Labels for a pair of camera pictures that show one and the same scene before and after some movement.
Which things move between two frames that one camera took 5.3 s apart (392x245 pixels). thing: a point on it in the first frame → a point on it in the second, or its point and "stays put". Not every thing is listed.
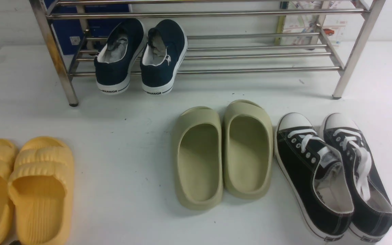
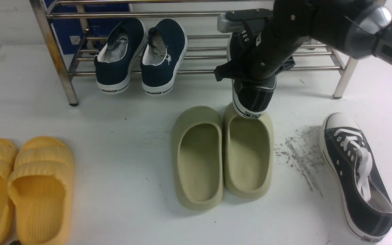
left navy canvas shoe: [115, 61] stays put
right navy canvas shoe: [162, 57] stays put
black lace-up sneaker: [316, 174] → [251, 98]
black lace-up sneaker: [373, 213] stays put
